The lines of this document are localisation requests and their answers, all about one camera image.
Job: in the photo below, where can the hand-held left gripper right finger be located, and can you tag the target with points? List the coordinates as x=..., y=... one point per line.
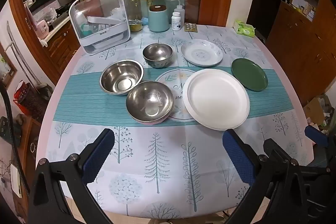
x=239, y=158

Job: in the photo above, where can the white dish storage box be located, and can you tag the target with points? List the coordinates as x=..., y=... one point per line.
x=101, y=39

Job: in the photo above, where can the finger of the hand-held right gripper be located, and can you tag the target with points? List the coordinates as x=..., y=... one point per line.
x=316, y=134
x=273, y=148

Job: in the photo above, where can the wide steel bowl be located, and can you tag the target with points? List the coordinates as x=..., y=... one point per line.
x=121, y=79

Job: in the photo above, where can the pink rice cooker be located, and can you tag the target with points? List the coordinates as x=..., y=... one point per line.
x=41, y=29

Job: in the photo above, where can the small embossed steel bowl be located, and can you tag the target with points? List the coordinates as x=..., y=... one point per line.
x=157, y=53

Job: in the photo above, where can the wooden kitchen cabinet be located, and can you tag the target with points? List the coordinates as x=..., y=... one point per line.
x=61, y=48

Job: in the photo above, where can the white pill bottle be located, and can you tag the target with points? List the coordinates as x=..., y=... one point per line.
x=176, y=22

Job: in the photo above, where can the wooden shelf cabinet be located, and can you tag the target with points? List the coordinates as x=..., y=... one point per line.
x=296, y=37

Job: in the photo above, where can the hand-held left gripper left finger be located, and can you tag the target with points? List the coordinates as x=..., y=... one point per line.
x=98, y=158

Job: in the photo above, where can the large white plate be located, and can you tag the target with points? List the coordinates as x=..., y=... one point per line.
x=216, y=99

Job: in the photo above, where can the blister pack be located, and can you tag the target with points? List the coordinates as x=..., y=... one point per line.
x=190, y=27

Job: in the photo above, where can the pink steel bowl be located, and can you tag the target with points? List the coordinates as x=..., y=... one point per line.
x=149, y=103

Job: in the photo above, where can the open cardboard box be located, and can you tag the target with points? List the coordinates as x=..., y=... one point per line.
x=315, y=108

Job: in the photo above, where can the white squeeze bottle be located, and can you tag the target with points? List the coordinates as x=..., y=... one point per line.
x=180, y=12

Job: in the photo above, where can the red basket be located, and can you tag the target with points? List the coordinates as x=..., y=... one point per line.
x=21, y=94

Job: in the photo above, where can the white flat device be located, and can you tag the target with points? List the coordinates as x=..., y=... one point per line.
x=16, y=182

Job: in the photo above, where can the teal canister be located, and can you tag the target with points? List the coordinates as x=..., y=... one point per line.
x=158, y=19

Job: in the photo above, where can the floral white plate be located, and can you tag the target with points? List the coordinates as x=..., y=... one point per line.
x=201, y=53

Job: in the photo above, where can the small tin can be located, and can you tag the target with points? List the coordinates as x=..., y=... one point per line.
x=135, y=26

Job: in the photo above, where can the green tissue pack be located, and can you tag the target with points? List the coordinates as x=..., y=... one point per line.
x=244, y=28

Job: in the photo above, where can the blue face mask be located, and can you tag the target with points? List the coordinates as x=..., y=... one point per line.
x=145, y=21

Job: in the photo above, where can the green plate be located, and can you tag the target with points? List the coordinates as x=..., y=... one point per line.
x=249, y=74

